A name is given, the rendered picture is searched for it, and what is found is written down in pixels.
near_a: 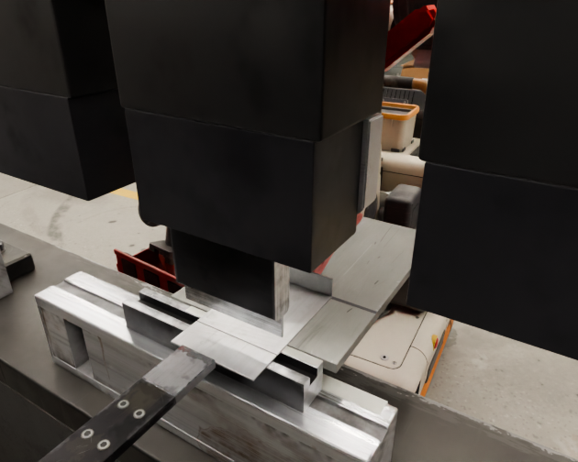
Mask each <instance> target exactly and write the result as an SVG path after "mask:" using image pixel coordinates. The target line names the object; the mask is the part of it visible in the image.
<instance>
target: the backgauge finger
mask: <svg viewBox="0 0 578 462"><path fill-rule="evenodd" d="M215 367H216V361H215V360H214V359H212V358H211V357H207V356H205V355H203V354H201V353H199V352H197V351H195V350H193V349H191V348H189V347H187V346H184V345H181V346H180V347H179V348H177V349H176V350H175V351H174V352H172V353H171V354H170V355H169V356H168V357H167V358H165V359H164V360H163V361H162V362H161V363H160V364H158V365H157V366H156V367H155V368H153V369H152V370H151V371H150V372H148V373H147V374H146V375H145V376H143V377H142V378H141V379H139V380H138V381H137V382H136V383H134V384H133V385H132V386H131V387H130V388H128V389H127V390H126V391H124V392H123V393H122V394H121V395H119V396H118V397H117V398H116V399H114V400H113V401H112V402H111V403H109V404H108V405H107V406H106V407H105V408H104V409H103V410H102V411H100V412H99V413H98V414H97V415H95V416H94V417H93V418H92V419H90V420H89V421H88V422H87V423H85V424H84V425H83V426H81V427H80V428H79V429H78V430H77V431H75V432H74V433H73V434H71V435H70V436H69V437H68V438H66V439H65V440H64V441H63V442H61V443H60V444H59V445H58V446H56V447H55V448H54V449H53V450H51V451H50V452H49V453H48V454H47V455H46V456H44V457H43V458H42V459H41V460H40V461H39V462H115V461H116V460H117V459H118V458H119V457H120V456H121V455H122V454H123V453H124V452H126V451H127V450H128V449H129V448H130V447H131V446H132V445H133V444H134V443H135V442H136V441H137V440H139V439H140V438H141V437H142V436H143V435H144V434H145V433H146V432H147V431H148V430H149V429H150V428H151V427H152V426H153V425H154V424H156V423H157V422H158V421H159V420H160V419H161V418H162V416H163V415H165V414H166V413H167V412H168V411H169V410H170V409H171V408H172V407H173V406H174V405H175V404H176V403H178V402H179V401H180V400H181V399H182V398H183V397H184V396H185V395H186V394H187V393H188V392H189V391H191V390H192V389H193V388H194V387H195V386H196V385H197V384H198V383H199V382H200V381H201V380H202V379H204V378H205V377H206V376H207V375H208V374H209V373H210V372H211V371H212V370H213V369H214V368H215Z"/></svg>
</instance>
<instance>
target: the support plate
mask: <svg viewBox="0 0 578 462"><path fill-rule="evenodd" d="M415 235H416V229H412V228H408V227H404V226H400V225H393V224H389V223H386V222H382V221H378V220H374V219H371V218H367V217H362V219H361V221H360V222H359V223H358V224H357V225H356V233H355V234H354V235H353V236H351V237H350V238H349V239H348V240H347V241H346V242H345V243H344V244H343V245H341V246H340V247H339V248H338V249H337V250H336V251H335V252H334V253H333V255H332V257H331V258H330V260H329V262H328V264H327V265H326V267H325V268H324V269H323V271H322V273H321V275H324V276H327V277H330V278H332V279H333V284H332V296H333V297H336V298H339V299H341V300H344V301H347V302H350V303H355V304H358V305H359V306H362V307H365V308H368V309H371V310H374V311H376V312H377V313H371V312H368V311H365V310H362V309H360V308H357V307H354V306H351V305H348V304H346V303H344V302H339V301H336V300H333V299H330V300H329V301H328V302H327V303H326V304H325V305H324V306H323V308H322V309H321V310H320V311H319V312H318V313H317V314H316V315H315V316H314V317H313V318H312V319H311V320H310V322H309V323H308V324H307V325H306V326H305V327H304V328H303V329H302V330H301V331H300V332H299V333H298V334H297V336H296V337H295V338H294V339H293V340H292V341H291V342H290V343H289V344H288V345H287V346H288V347H291V348H294V349H296V350H298V351H301V352H303V353H305V354H308V355H309V356H312V357H314V358H318V359H320V360H323V369H327V370H329V371H332V372H334V373H337V372H338V371H339V369H340V368H341V366H342V365H343V364H344V362H345V361H346V360H347V358H348V357H349V356H350V354H351V353H352V351H353V350H354V349H355V347H356V346H357V345H358V344H359V343H360V342H361V340H362V339H363V337H364V336H365V335H366V333H367V332H368V331H369V329H370V328H371V327H372V325H373V324H374V322H375V321H376V320H377V318H378V317H379V316H380V315H381V313H382V312H383V310H384V309H385V308H386V306H387V305H388V304H389V302H390V301H392V299H393V298H394V297H395V295H396V294H397V292H398V291H399V290H400V288H401V287H402V286H403V284H404V283H405V282H406V280H407V279H408V277H409V276H410V270H411V263H412V256H413V249H414V242H415ZM171 298H172V299H174V300H175V301H178V302H180V303H184V304H186V305H189V306H193V307H195V308H197V309H199V310H202V311H204V312H209V311H210V310H211V308H208V307H206V306H204V305H202V304H199V303H197V302H193V301H191V300H188V299H186V296H185V287H183V288H181V289H180V290H179V291H177V292H176V293H174V294H173V295H172V296H171Z"/></svg>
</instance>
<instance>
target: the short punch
mask: <svg viewBox="0 0 578 462"><path fill-rule="evenodd" d="M170 234H171V241H172V255H173V263H174V270H175V278H176V281H177V282H179V283H181V284H183V285H184V287H185V296H186V299H188V300H191V301H193V302H196V303H199V304H202V305H204V306H206V307H208V308H211V309H213V310H216V311H218V312H220V313H223V314H226V315H228V316H231V317H233V318H235V319H238V320H240V321H242V322H244V323H247V324H249V325H253V326H255V327H258V328H260V329H262V330H264V331H267V332H269V333H272V334H274V335H276V336H279V337H283V316H284V315H285V314H286V313H287V312H288V309H289V267H288V266H285V265H283V264H280V263H277V262H274V261H271V260H268V259H265V258H260V257H257V256H254V255H251V254H249V253H246V252H243V251H240V250H237V249H235V248H232V247H226V246H223V245H220V244H218V243H215V242H212V241H209V240H206V239H203V238H201V237H198V236H193V235H189V234H186V233H184V232H181V231H178V230H175V229H172V228H170Z"/></svg>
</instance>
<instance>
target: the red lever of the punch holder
mask: <svg viewBox="0 0 578 462"><path fill-rule="evenodd" d="M436 11H437V8H436V7H435V5H424V6H423V7H422V8H420V9H416V10H414V11H413V12H412V13H411V14H409V15H408V16H407V17H406V18H404V19H403V20H402V21H401V22H399V23H398V24H397V25H396V26H394V27H393V28H392V29H391V30H389V31H388V36H387V47H386V58H385V68H384V72H387V71H389V70H390V69H391V68H392V67H394V66H395V65H396V64H397V63H398V62H399V61H400V60H402V59H403V58H404V57H406V56H407V55H408V54H409V53H411V52H412V51H413V50H415V49H416V48H417V47H418V46H420V45H421V44H422V43H423V42H425V41H426V40H427V39H429V38H430V37H431V36H432V35H433V33H434V26H435V18H436Z"/></svg>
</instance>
